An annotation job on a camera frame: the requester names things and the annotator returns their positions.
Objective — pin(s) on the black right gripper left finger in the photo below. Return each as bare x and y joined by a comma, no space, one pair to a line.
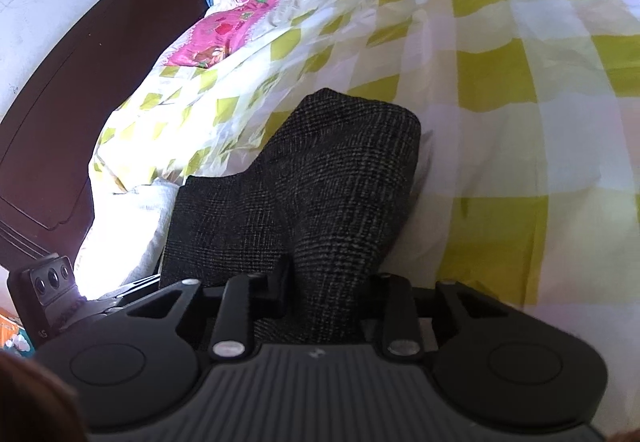
246,300

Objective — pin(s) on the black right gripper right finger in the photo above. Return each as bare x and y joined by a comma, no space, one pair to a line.
396,324

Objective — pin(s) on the dark grey checked pants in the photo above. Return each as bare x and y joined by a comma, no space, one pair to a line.
323,203

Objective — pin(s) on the dark brown headboard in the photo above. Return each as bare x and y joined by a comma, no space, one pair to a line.
49,132

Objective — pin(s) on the yellow checked bed quilt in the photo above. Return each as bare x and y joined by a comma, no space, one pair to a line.
528,179

